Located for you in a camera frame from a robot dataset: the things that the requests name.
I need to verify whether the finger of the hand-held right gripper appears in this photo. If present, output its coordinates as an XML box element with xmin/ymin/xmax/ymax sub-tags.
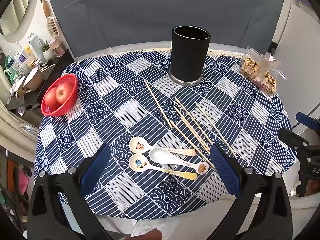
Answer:
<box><xmin>278</xmin><ymin>127</ymin><xmax>310</xmax><ymax>153</ymax></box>
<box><xmin>296</xmin><ymin>112</ymin><xmax>320</xmax><ymax>132</ymax></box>

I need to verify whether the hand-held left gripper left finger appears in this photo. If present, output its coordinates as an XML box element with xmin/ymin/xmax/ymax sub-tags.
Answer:
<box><xmin>27</xmin><ymin>144</ymin><xmax>113</xmax><ymax>240</ymax></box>

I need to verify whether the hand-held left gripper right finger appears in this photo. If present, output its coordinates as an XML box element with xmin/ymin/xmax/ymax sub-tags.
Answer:
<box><xmin>209</xmin><ymin>144</ymin><xmax>293</xmax><ymax>240</ymax></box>

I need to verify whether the white spoon yellow handle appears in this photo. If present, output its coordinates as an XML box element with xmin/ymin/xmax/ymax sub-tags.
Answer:
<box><xmin>128</xmin><ymin>154</ymin><xmax>198</xmax><ymax>181</ymax></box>

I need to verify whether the white spoon pig print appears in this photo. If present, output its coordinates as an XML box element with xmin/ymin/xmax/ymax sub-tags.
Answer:
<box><xmin>129</xmin><ymin>136</ymin><xmax>196</xmax><ymax>157</ymax></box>

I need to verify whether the black utensil holder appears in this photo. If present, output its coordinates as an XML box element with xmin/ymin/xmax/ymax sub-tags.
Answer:
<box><xmin>169</xmin><ymin>25</ymin><xmax>212</xmax><ymax>87</ymax></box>

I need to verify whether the person's left hand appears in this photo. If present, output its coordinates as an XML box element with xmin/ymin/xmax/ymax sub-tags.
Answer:
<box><xmin>120</xmin><ymin>227</ymin><xmax>163</xmax><ymax>240</ymax></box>

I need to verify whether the blue patterned tablecloth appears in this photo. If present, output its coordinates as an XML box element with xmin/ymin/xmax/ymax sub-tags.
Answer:
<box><xmin>34</xmin><ymin>47</ymin><xmax>298</xmax><ymax>220</ymax></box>

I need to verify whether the red plastic basket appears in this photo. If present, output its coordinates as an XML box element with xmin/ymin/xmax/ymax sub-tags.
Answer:
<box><xmin>41</xmin><ymin>74</ymin><xmax>78</xmax><ymax>117</ymax></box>

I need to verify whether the clear glass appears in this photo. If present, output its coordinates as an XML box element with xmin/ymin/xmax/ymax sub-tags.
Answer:
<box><xmin>19</xmin><ymin>123</ymin><xmax>39</xmax><ymax>138</ymax></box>

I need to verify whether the clear bag of biscuits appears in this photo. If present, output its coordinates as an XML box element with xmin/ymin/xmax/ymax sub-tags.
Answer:
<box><xmin>240</xmin><ymin>46</ymin><xmax>288</xmax><ymax>96</ymax></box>

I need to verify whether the white board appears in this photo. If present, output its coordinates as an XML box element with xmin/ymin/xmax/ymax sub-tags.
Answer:
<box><xmin>271</xmin><ymin>2</ymin><xmax>320</xmax><ymax>128</ymax></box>

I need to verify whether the red apple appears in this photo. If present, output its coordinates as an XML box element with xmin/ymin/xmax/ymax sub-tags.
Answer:
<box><xmin>55</xmin><ymin>84</ymin><xmax>72</xmax><ymax>104</ymax></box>
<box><xmin>44</xmin><ymin>89</ymin><xmax>60</xmax><ymax>110</ymax></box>

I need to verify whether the black shelf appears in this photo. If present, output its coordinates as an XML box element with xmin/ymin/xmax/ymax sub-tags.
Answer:
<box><xmin>7</xmin><ymin>52</ymin><xmax>75</xmax><ymax>111</ymax></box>

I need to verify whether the beige mug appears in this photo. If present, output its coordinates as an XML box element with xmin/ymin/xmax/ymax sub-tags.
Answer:
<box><xmin>14</xmin><ymin>76</ymin><xmax>27</xmax><ymax>99</ymax></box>
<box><xmin>24</xmin><ymin>67</ymin><xmax>43</xmax><ymax>92</ymax></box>

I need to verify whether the pink candle jar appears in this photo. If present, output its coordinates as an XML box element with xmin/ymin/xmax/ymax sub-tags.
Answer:
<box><xmin>51</xmin><ymin>39</ymin><xmax>66</xmax><ymax>57</ymax></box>

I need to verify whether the small potted plant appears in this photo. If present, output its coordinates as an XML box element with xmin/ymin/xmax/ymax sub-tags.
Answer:
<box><xmin>41</xmin><ymin>41</ymin><xmax>53</xmax><ymax>60</ymax></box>

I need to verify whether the wooden hairbrush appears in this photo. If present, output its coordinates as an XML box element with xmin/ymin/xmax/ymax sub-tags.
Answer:
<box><xmin>46</xmin><ymin>17</ymin><xmax>59</xmax><ymax>39</ymax></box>

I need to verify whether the grey fabric backdrop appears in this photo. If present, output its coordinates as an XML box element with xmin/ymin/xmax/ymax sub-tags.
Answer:
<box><xmin>46</xmin><ymin>0</ymin><xmax>287</xmax><ymax>60</ymax></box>

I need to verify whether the round wall mirror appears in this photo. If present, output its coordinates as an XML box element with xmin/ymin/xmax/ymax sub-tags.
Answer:
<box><xmin>0</xmin><ymin>0</ymin><xmax>42</xmax><ymax>43</ymax></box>

